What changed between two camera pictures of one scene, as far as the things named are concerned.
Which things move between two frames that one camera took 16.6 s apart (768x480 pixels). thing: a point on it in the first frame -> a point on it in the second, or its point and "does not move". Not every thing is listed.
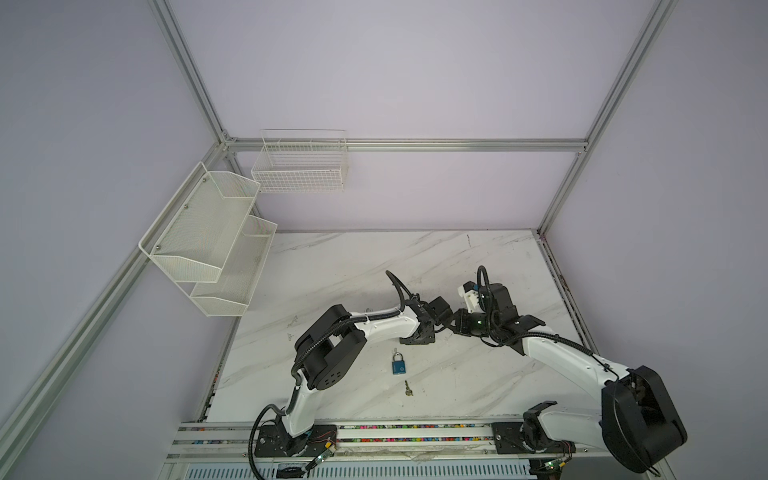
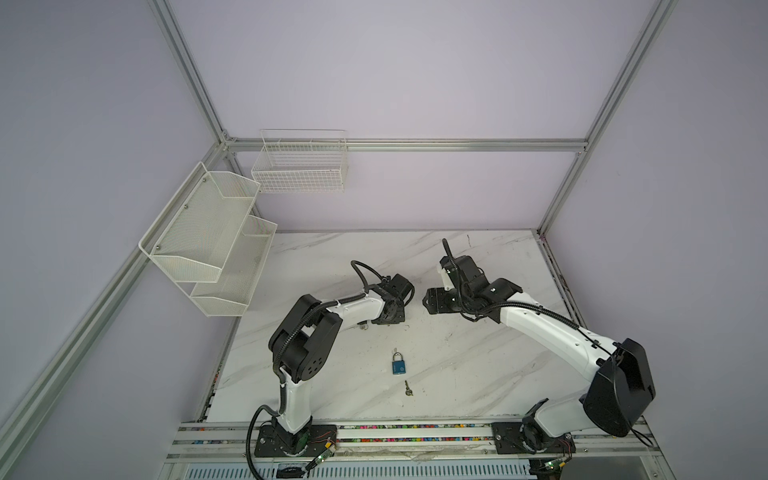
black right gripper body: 471,323 -> 442,300
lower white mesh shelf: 231,293 does not move
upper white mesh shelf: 194,234 does not move
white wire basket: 301,161 does not move
